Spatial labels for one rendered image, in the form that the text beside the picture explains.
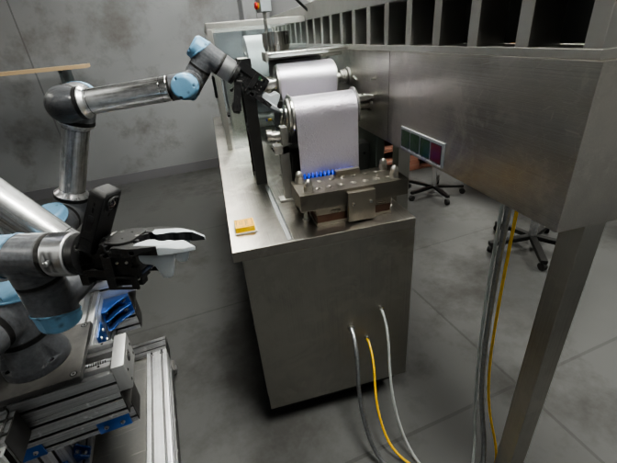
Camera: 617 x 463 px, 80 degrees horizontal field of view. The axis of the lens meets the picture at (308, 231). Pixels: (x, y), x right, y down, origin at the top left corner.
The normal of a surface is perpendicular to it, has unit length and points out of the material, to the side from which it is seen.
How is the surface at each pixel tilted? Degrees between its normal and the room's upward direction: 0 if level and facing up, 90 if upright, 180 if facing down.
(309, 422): 0
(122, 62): 90
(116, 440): 0
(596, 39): 90
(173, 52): 90
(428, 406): 0
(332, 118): 90
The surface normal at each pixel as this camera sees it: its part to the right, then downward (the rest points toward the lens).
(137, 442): -0.07, -0.88
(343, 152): 0.25, 0.44
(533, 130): -0.97, 0.18
